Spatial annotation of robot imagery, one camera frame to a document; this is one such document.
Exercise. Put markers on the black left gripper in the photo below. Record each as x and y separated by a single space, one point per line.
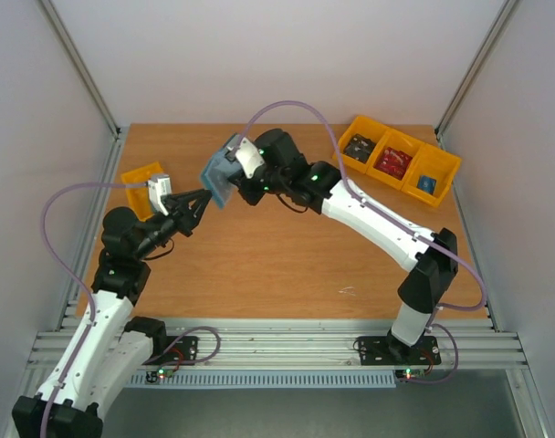
178 203

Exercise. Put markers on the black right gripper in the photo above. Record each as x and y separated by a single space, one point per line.
240 183

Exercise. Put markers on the teal leather card holder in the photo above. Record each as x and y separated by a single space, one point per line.
216 173

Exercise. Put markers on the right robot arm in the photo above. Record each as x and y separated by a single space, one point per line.
272 164

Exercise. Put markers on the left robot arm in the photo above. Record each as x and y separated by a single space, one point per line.
109 344

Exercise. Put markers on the red cards in bin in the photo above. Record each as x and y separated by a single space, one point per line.
393 163

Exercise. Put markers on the blue card in bin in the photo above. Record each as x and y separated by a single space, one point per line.
426 184

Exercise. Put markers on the small yellow bin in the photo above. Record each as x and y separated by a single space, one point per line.
138 198

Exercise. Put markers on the black items in bin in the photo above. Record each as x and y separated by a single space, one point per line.
359 148

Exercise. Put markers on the yellow three-compartment bin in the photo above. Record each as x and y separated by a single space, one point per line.
412 166

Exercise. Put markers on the left circuit board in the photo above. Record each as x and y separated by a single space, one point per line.
160 375

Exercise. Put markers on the circuit board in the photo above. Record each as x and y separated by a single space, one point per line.
160 375
409 374

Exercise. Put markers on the right circuit board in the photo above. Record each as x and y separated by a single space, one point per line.
409 374

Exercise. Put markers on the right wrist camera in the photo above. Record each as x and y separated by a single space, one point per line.
245 153

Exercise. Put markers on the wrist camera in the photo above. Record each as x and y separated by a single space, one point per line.
245 153
159 186

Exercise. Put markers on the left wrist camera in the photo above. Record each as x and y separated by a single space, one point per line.
159 186

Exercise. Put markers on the aluminium frame rail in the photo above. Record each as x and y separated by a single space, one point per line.
326 344

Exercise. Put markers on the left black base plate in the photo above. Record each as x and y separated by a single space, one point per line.
184 349

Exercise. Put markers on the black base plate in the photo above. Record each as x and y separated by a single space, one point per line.
381 350
184 349

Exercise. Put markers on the grey slotted cable duct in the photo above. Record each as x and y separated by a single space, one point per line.
264 379

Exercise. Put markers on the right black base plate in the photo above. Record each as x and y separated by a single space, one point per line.
381 350

